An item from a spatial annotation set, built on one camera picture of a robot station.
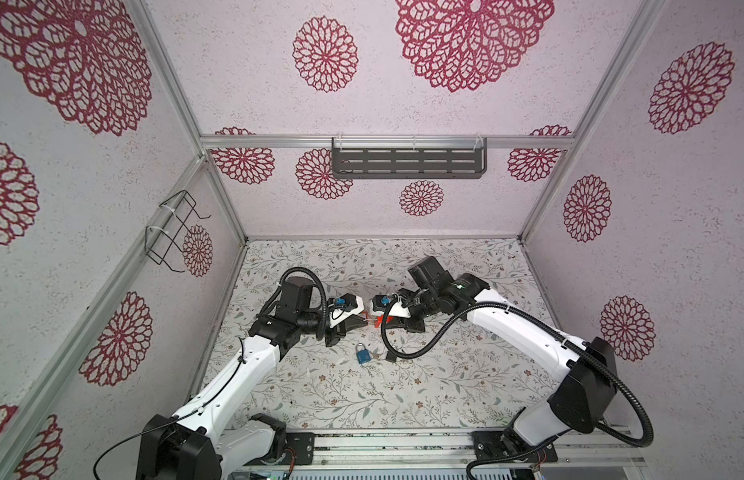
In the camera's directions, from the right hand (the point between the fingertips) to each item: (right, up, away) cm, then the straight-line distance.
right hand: (385, 311), depth 77 cm
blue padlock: (-6, -15, +13) cm, 21 cm away
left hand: (-6, -3, -2) cm, 7 cm away
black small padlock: (+2, -16, +12) cm, 20 cm away
